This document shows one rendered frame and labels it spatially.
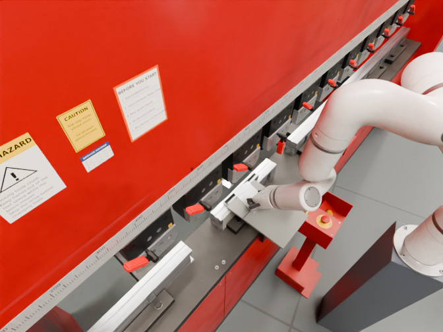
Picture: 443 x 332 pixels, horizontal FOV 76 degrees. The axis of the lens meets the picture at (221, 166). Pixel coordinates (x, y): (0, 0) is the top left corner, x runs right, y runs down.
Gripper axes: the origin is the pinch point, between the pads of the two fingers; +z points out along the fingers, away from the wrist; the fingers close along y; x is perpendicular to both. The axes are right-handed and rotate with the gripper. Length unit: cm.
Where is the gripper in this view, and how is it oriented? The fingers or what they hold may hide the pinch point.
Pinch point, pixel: (256, 197)
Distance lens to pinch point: 112.6
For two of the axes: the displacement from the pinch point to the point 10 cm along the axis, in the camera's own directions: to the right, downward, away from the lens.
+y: -7.8, 4.8, -4.0
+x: 4.8, 8.7, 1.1
